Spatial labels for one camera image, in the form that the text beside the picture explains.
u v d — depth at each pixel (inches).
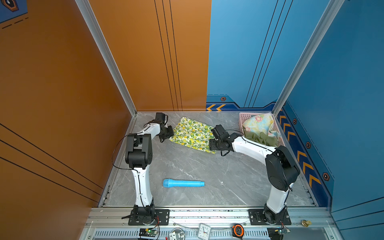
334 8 27.4
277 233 27.7
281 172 19.5
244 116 43.8
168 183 31.9
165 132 36.6
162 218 29.1
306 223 27.4
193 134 40.4
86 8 27.4
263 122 41.5
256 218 28.5
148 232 27.8
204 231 26.9
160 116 34.2
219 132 28.6
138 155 22.7
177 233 24.9
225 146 26.3
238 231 26.4
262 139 36.0
